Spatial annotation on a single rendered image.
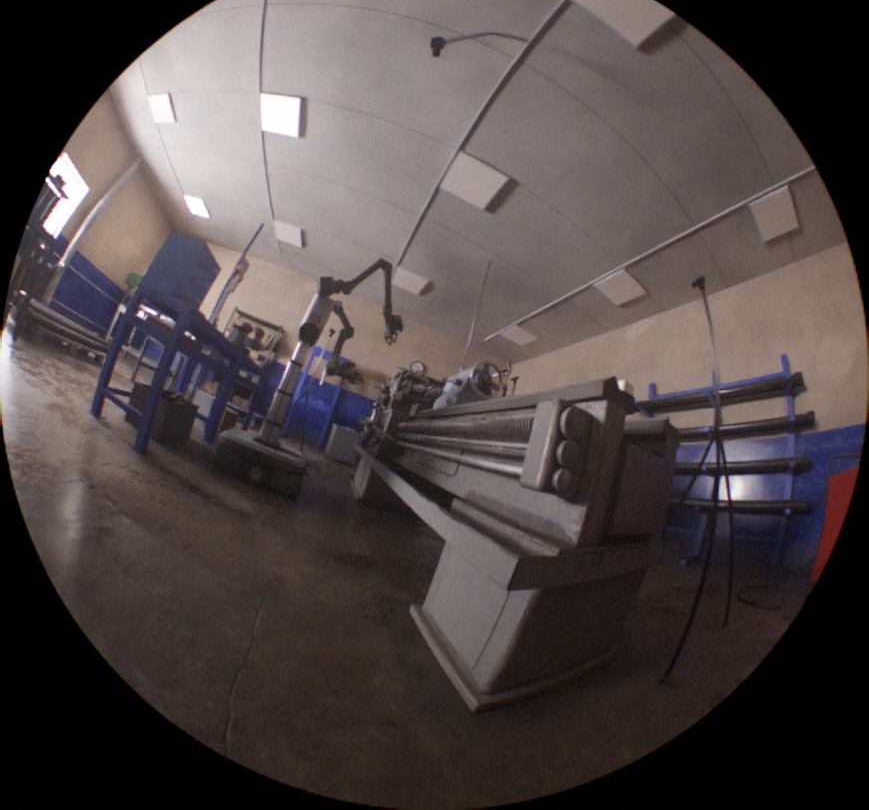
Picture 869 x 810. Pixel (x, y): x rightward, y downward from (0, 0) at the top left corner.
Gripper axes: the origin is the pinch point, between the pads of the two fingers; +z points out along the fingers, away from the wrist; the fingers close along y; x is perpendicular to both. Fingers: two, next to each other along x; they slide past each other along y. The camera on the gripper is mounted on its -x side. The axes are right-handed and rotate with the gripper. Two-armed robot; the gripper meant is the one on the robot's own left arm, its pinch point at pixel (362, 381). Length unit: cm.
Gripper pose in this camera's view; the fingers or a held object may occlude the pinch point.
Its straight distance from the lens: 197.0
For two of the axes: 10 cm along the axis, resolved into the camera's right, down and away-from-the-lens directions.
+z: 8.9, 3.6, 2.8
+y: -1.8, -2.8, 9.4
